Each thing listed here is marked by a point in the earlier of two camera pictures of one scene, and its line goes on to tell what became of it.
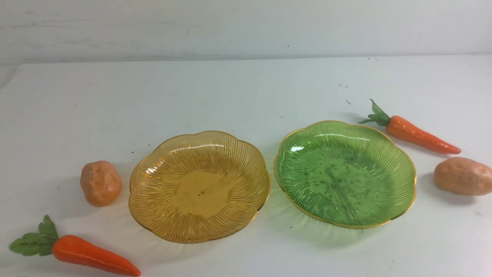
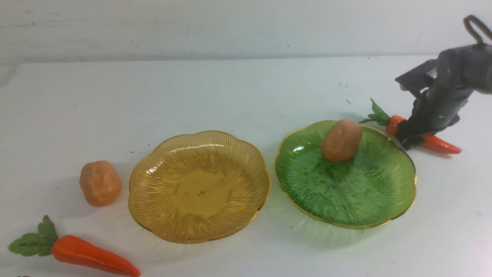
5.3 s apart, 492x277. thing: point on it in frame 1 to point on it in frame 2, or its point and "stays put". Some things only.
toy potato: x=464 y=175 to x=341 y=141
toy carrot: x=47 y=240 stays put
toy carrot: x=397 y=126 stays put
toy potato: x=101 y=183 stays put
